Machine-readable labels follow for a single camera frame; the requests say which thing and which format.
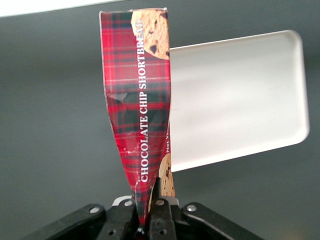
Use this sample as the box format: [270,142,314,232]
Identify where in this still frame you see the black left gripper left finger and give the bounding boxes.
[106,196,141,240]

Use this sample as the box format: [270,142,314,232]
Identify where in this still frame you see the white rectangular tray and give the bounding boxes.
[166,29,311,174]

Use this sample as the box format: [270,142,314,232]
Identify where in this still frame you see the red tartan cookie box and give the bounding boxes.
[98,7,176,232]

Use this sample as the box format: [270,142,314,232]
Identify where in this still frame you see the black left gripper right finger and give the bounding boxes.
[148,176,181,240]

